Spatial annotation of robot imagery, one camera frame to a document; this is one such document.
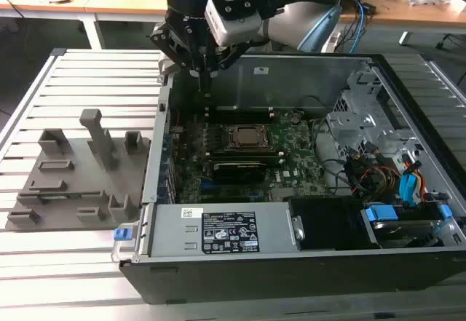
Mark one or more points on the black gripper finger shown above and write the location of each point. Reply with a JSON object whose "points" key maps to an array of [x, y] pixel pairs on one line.
{"points": [[228, 60], [174, 53]]}

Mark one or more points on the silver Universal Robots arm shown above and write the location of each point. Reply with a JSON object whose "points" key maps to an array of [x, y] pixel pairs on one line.
{"points": [[309, 19]]}

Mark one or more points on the black RAM slot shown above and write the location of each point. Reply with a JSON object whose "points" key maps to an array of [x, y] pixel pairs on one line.
{"points": [[276, 161], [240, 110]]}

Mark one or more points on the wooden desk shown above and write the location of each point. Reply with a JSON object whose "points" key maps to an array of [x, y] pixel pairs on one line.
{"points": [[127, 4]]}

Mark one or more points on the metal CPU socket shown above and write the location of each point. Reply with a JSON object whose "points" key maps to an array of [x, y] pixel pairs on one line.
{"points": [[229, 138]]}

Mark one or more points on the silver CPU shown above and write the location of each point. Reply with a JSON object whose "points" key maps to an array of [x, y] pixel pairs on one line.
{"points": [[251, 136]]}

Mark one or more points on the white power strip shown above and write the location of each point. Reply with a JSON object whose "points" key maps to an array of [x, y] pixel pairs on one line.
{"points": [[332, 40]]}

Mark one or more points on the green motherboard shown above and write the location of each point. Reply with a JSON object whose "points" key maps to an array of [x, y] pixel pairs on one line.
{"points": [[298, 153]]}

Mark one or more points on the silver drive cage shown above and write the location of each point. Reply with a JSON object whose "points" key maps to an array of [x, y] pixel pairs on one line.
{"points": [[349, 121]]}

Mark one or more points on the grey parts rack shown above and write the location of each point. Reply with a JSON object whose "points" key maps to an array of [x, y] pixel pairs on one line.
{"points": [[76, 175]]}

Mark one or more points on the grey power supply unit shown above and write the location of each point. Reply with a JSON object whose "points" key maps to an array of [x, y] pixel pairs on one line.
{"points": [[171, 230]]}

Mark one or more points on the blue case latch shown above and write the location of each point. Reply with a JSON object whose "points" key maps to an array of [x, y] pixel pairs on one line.
{"points": [[122, 234]]}

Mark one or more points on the black open PC case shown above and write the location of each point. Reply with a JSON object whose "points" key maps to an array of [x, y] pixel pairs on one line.
{"points": [[291, 277]]}

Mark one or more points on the hard disk in blue carrier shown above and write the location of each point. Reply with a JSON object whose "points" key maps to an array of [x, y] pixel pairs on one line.
{"points": [[397, 226]]}

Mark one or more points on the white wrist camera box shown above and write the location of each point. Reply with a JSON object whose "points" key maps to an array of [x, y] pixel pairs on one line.
{"points": [[236, 30]]}

